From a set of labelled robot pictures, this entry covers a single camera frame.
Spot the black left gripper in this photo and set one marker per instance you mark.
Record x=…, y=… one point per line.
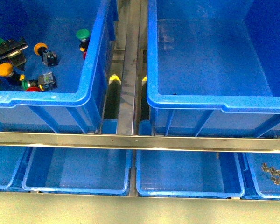
x=12, y=49

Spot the yellow mushroom push button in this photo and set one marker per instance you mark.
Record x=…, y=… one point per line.
x=7, y=72

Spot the green mushroom push button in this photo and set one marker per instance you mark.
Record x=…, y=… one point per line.
x=83, y=35

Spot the blue left upper bin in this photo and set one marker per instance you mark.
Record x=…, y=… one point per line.
x=76, y=105

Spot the blue lower far-left bin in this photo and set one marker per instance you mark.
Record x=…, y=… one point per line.
x=13, y=165

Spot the blue lower left bin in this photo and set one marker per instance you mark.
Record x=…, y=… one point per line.
x=78, y=171

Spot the blue lower middle bin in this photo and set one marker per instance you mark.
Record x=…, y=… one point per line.
x=188, y=174

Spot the blue middle upper bin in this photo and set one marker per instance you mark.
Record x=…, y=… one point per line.
x=213, y=68

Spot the blue lower bin with clips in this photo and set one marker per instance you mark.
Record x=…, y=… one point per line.
x=257, y=184

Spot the pile of small black clips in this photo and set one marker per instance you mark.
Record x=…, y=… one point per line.
x=274, y=174

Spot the orange push button switch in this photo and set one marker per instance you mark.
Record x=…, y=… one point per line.
x=49, y=58

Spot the red push button switch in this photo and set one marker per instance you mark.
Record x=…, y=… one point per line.
x=33, y=89

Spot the green push button switch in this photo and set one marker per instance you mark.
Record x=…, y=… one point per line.
x=44, y=82

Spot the metal shelf rack frame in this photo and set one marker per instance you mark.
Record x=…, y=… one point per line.
x=125, y=121

